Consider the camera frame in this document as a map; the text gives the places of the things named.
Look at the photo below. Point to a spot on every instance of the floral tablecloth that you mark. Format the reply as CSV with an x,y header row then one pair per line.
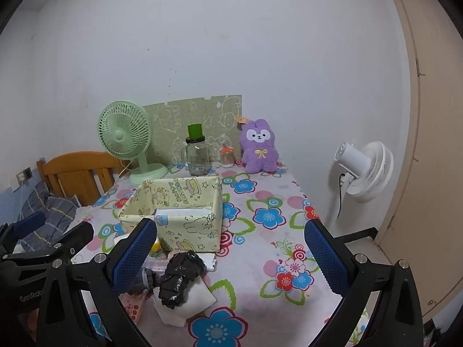
x,y
260,267

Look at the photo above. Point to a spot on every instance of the wall socket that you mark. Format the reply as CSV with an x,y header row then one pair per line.
x,y
23,176

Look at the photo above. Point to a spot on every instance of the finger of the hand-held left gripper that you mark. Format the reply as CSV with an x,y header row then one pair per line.
x,y
74,238
30,224

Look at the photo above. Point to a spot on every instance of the white cloth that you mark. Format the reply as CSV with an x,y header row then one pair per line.
x,y
195,302

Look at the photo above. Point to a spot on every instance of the yellow cartoon print storage box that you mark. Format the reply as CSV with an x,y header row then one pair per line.
x,y
195,224

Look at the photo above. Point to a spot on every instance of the green cartoon print board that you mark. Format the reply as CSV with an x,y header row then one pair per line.
x,y
202,115

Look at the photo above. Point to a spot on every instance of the beige door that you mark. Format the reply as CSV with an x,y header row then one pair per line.
x,y
434,151

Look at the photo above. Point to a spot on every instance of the grey sock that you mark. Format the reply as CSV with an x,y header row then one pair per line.
x,y
146,282

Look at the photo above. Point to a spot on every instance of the glass mug jar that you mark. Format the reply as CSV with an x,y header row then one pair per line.
x,y
197,159

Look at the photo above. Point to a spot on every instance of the black plastic bag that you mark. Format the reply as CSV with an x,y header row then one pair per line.
x,y
179,278

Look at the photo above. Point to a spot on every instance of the grey plaid pillow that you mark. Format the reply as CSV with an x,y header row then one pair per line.
x,y
43,206

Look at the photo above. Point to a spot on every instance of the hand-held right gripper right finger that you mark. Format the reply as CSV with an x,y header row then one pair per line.
x,y
325,260

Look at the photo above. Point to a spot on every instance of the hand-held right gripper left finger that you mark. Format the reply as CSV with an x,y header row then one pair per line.
x,y
134,260

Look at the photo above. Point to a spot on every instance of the wooden bed headboard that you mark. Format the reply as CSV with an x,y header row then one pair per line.
x,y
79,173

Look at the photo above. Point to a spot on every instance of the green plastic cup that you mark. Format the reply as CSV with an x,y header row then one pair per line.
x,y
195,131

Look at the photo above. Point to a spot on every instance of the small yellow object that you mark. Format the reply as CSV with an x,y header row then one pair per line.
x,y
155,247

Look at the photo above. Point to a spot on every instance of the pink packet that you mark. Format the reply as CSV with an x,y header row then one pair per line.
x,y
132,305

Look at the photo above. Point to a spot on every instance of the green desk fan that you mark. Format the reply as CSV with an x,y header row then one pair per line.
x,y
123,135

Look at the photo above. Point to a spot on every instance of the purple plush bunny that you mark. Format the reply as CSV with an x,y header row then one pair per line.
x,y
258,148

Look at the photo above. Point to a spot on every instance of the white circulator fan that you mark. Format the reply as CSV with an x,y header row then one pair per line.
x,y
365,171

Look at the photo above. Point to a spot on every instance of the cotton swab jar orange lid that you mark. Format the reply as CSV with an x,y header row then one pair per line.
x,y
227,157

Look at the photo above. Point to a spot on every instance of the blue bed sheet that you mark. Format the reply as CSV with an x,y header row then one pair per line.
x,y
11,206

